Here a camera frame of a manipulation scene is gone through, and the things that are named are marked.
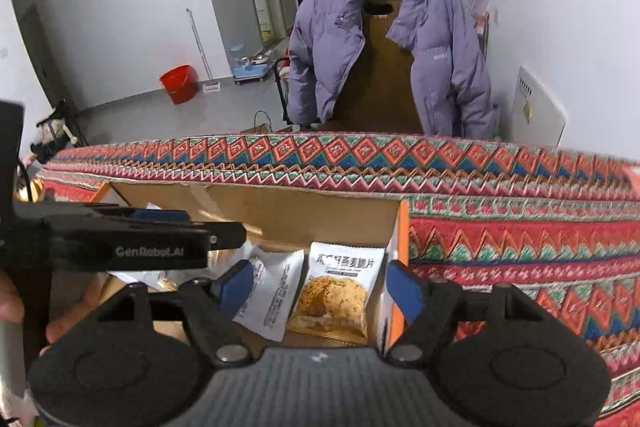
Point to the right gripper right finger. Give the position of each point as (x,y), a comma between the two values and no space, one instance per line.
(429,308)

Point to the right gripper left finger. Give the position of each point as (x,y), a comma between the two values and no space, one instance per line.
(209,307)

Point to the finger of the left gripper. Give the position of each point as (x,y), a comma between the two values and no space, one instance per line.
(138,214)
(73,241)

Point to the white snack packet back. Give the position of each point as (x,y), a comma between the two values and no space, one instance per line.
(275,285)

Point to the white cracker snack packet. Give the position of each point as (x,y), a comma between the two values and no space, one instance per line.
(333,300)

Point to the person left hand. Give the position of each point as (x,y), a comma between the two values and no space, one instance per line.
(73,297)

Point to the red cardboard box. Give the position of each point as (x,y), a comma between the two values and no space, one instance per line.
(279,219)

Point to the red bucket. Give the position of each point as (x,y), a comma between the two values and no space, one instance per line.
(180,84)

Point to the patterned red tablecloth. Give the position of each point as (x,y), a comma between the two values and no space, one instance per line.
(562,225)

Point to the wooden chair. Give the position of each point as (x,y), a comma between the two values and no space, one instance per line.
(377,96)

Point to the purple puffer jacket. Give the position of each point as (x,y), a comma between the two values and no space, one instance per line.
(449,80)

